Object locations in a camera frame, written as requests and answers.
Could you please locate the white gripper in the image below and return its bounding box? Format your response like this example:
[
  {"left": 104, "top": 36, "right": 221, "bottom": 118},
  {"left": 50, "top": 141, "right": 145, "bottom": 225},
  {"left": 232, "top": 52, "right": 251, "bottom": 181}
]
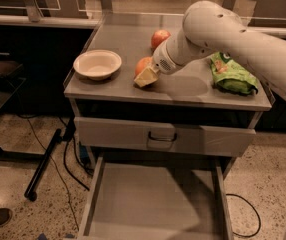
[{"left": 134, "top": 30, "right": 213, "bottom": 88}]

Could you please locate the orange fruit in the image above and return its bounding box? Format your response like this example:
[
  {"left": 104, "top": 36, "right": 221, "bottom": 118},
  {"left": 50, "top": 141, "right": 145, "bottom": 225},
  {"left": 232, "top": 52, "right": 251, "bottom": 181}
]
[{"left": 135, "top": 57, "right": 152, "bottom": 76}]

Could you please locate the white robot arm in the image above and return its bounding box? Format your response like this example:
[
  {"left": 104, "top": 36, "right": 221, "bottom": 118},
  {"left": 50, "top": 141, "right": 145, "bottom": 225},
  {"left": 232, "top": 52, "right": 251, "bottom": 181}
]
[{"left": 134, "top": 1, "right": 286, "bottom": 101}]

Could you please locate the grey metal cabinet counter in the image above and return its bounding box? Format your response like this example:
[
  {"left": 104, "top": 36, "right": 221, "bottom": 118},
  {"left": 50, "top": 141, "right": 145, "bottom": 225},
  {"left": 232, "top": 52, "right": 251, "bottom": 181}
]
[{"left": 63, "top": 11, "right": 276, "bottom": 178}]

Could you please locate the grey top drawer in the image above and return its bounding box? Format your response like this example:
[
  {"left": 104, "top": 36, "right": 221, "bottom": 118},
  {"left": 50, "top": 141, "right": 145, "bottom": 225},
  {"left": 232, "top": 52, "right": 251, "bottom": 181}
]
[{"left": 74, "top": 117, "right": 256, "bottom": 157}]

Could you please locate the open grey middle drawer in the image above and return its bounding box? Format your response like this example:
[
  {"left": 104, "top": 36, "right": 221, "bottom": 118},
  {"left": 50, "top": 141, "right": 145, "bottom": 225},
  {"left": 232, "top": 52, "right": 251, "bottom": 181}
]
[{"left": 65, "top": 153, "right": 234, "bottom": 240}]

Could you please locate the red apple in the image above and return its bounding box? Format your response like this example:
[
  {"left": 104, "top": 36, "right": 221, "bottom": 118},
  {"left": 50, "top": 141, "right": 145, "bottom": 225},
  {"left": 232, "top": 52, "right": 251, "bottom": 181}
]
[{"left": 151, "top": 29, "right": 171, "bottom": 50}]

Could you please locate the white bowl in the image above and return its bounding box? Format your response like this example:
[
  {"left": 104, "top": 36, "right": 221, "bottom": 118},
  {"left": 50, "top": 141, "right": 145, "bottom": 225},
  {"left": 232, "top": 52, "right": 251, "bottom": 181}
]
[{"left": 73, "top": 50, "right": 122, "bottom": 81}]

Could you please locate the green chip bag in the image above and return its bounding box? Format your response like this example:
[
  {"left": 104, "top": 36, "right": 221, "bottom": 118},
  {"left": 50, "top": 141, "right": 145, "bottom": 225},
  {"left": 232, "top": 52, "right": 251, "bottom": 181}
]
[{"left": 210, "top": 52, "right": 258, "bottom": 95}]

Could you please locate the dark box with label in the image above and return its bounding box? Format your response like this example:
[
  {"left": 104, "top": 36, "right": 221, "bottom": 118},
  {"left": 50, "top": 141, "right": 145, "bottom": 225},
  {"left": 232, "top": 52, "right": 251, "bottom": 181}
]
[{"left": 0, "top": 59, "right": 23, "bottom": 78}]

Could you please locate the black stand leg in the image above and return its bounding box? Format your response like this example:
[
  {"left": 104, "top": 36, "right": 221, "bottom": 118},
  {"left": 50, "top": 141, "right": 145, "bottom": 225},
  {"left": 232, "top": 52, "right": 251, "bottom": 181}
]
[{"left": 24, "top": 129, "right": 61, "bottom": 202}]

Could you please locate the black drawer handle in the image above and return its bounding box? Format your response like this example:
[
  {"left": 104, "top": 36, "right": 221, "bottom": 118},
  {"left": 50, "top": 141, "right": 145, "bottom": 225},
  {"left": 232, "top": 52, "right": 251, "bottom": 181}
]
[{"left": 148, "top": 131, "right": 177, "bottom": 142}]

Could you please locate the black floor cable left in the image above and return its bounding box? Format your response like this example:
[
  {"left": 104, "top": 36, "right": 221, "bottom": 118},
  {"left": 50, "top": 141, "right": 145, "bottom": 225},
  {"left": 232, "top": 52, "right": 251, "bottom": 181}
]
[{"left": 16, "top": 113, "right": 94, "bottom": 232}]

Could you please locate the black floor cable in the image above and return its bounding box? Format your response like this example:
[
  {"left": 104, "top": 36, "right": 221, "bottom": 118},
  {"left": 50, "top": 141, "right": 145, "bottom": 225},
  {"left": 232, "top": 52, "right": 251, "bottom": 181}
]
[
  {"left": 226, "top": 193, "right": 262, "bottom": 238},
  {"left": 16, "top": 113, "right": 94, "bottom": 232}
]

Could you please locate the black floor cable right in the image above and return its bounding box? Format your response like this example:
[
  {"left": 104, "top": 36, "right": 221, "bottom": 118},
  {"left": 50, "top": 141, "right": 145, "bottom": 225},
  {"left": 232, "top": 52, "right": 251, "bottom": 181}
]
[{"left": 226, "top": 193, "right": 262, "bottom": 238}]

